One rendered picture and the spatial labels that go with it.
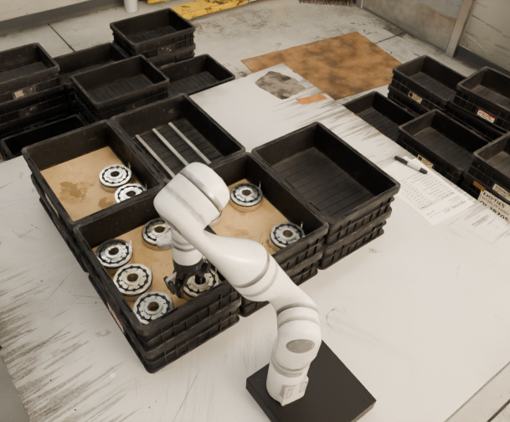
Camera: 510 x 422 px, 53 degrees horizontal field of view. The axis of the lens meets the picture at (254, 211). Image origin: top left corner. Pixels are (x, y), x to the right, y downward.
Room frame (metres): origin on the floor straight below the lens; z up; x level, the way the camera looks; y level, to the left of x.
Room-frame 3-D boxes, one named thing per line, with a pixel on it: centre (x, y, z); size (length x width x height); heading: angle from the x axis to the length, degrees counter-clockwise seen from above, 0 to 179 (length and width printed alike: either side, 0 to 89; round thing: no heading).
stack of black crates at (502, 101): (2.31, -1.22, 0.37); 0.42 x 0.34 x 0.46; 40
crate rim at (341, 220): (1.24, -0.21, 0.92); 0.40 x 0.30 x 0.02; 39
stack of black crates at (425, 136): (2.05, -0.92, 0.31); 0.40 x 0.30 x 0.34; 40
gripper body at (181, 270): (0.80, 0.16, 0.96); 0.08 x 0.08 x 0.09
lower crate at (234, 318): (0.86, 0.25, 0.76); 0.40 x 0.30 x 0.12; 39
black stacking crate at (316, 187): (1.24, -0.21, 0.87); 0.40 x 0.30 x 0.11; 39
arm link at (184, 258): (0.81, 0.17, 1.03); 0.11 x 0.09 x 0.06; 45
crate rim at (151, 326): (0.86, 0.25, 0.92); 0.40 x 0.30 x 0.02; 39
